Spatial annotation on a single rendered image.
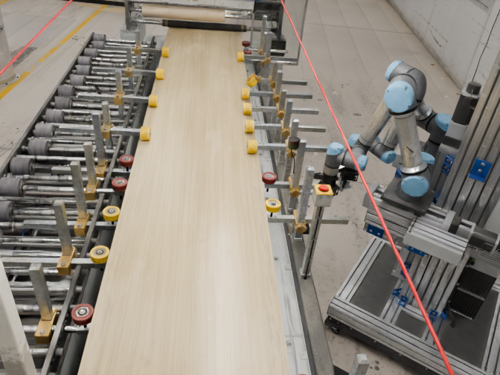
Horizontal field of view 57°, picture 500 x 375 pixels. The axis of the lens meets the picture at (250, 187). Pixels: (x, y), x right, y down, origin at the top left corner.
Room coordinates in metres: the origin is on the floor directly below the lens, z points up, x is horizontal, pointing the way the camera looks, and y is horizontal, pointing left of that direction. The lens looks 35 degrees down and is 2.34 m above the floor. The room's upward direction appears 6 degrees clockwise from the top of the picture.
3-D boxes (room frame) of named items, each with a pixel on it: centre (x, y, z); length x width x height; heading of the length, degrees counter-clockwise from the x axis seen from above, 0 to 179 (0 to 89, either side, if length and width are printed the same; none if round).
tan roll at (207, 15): (4.64, 0.62, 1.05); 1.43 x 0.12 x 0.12; 97
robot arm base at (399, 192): (1.91, -0.80, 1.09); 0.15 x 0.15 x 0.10
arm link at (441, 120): (2.35, -1.03, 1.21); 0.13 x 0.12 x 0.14; 32
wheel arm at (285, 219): (1.92, -0.32, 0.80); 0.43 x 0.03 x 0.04; 97
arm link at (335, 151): (1.91, -0.39, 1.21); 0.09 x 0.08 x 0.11; 71
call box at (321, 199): (1.61, -0.31, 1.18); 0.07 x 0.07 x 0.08; 7
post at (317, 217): (1.61, -0.31, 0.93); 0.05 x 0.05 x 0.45; 7
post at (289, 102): (2.61, -0.19, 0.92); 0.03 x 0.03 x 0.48; 7
